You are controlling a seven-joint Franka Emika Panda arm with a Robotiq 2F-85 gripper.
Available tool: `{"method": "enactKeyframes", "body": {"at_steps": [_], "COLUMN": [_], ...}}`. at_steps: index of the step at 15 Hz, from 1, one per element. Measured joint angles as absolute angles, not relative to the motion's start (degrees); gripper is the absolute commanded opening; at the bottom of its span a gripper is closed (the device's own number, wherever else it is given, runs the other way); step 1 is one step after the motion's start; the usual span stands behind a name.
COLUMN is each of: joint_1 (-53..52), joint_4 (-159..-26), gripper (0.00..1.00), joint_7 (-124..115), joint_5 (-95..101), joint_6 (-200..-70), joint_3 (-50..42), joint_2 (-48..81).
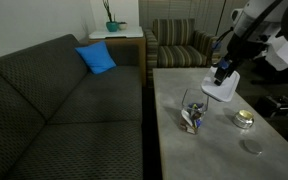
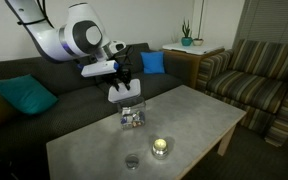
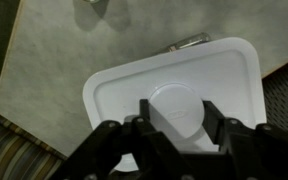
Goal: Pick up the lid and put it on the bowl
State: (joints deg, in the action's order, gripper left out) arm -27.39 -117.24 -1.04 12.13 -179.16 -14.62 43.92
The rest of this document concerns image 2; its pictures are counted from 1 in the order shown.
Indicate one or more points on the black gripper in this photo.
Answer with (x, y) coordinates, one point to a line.
(122, 76)

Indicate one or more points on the white square container lid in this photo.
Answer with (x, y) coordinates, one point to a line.
(125, 93)

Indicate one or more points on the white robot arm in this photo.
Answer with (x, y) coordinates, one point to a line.
(74, 36)

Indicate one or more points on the round grey metal lid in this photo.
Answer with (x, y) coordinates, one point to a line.
(132, 162)

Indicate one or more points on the clear container with snack packets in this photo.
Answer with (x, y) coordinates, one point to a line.
(132, 116)

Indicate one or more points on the blue cushion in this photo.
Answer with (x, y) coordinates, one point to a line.
(152, 62)

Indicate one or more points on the dark grey patterned sofa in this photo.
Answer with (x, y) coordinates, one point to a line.
(67, 110)

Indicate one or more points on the wooden side table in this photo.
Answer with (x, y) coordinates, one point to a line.
(190, 63)

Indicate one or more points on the silver candle jar yellow wax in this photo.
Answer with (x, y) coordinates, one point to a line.
(160, 148)

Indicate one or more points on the teal plant pot with plant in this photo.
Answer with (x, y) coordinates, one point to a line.
(186, 41)

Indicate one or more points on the small white plant pot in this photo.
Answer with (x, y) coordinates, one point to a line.
(198, 42)

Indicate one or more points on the teal cushion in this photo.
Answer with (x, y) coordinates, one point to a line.
(24, 93)

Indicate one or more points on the striped armchair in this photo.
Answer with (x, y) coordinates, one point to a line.
(250, 83)

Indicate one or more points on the window blinds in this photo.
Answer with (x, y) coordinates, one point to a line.
(274, 20)

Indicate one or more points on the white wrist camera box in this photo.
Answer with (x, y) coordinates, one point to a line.
(99, 69)

